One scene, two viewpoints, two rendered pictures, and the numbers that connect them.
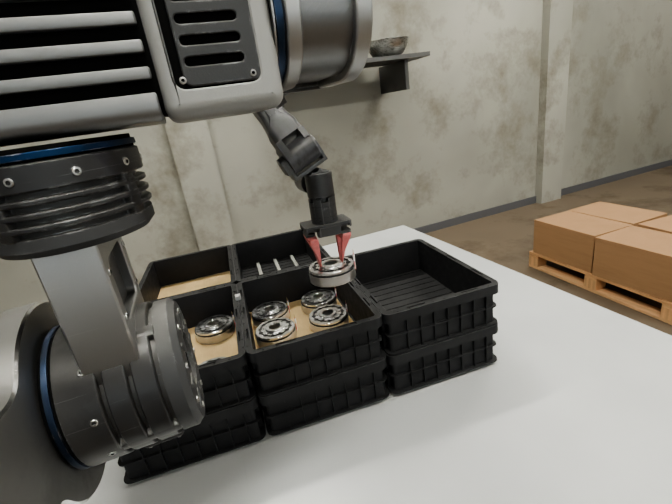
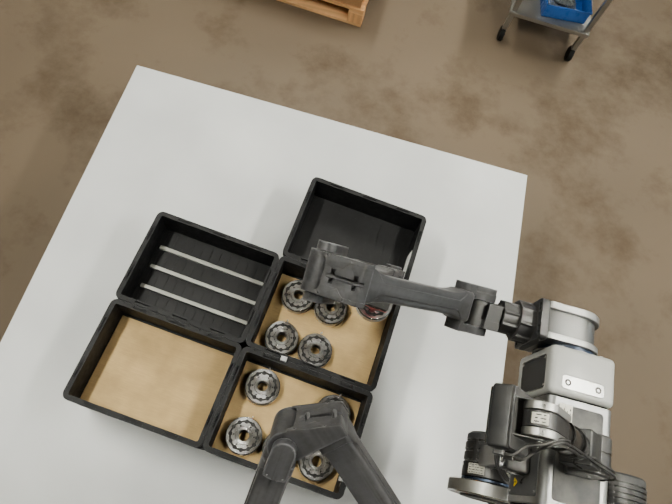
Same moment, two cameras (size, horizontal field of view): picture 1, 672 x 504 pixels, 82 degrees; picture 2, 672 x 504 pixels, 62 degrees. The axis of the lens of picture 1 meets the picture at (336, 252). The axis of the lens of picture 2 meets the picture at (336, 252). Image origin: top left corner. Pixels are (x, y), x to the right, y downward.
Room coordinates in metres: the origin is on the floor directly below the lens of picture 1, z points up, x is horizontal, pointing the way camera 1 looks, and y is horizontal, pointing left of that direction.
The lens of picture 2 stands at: (0.82, 0.56, 2.53)
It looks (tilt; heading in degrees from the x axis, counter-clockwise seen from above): 67 degrees down; 285
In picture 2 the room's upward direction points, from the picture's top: 19 degrees clockwise
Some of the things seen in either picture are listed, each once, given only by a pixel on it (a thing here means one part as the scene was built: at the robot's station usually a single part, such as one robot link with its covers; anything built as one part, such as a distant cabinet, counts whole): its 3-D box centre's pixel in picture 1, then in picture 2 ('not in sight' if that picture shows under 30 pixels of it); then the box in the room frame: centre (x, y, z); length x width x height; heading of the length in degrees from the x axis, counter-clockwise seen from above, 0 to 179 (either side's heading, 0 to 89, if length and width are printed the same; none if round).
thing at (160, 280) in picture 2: (279, 267); (202, 281); (1.28, 0.21, 0.87); 0.40 x 0.30 x 0.11; 14
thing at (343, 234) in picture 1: (333, 243); not in sight; (0.81, 0.00, 1.09); 0.07 x 0.07 x 0.09; 13
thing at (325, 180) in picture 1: (318, 184); not in sight; (0.82, 0.02, 1.22); 0.07 x 0.06 x 0.07; 18
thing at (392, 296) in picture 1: (407, 289); (353, 242); (0.97, -0.18, 0.87); 0.40 x 0.30 x 0.11; 14
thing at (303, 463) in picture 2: not in sight; (316, 461); (0.70, 0.45, 0.86); 0.10 x 0.10 x 0.01
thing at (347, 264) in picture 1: (331, 265); (374, 301); (0.81, 0.01, 1.04); 0.10 x 0.10 x 0.01
